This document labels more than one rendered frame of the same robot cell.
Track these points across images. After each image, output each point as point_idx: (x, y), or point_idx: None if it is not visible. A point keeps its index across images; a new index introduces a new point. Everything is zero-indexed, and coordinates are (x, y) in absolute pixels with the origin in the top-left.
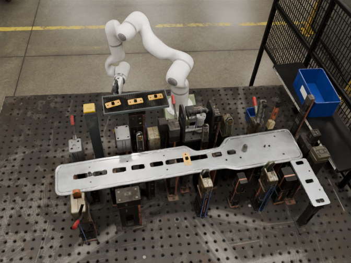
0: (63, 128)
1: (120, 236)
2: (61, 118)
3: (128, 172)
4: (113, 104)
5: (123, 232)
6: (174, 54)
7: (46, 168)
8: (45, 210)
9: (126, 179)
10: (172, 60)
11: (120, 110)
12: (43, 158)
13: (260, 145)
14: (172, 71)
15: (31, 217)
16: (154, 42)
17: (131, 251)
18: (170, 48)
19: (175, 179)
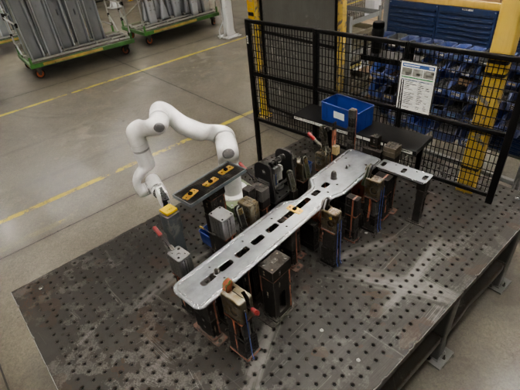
0: (121, 279)
1: (282, 330)
2: (109, 271)
3: (254, 248)
4: (191, 193)
5: (280, 324)
6: (213, 128)
7: (137, 326)
8: (176, 363)
9: (258, 254)
10: (212, 138)
11: (203, 195)
12: (123, 319)
13: (342, 169)
14: (223, 143)
15: (165, 381)
16: (191, 121)
17: (304, 334)
18: (207, 124)
19: (295, 238)
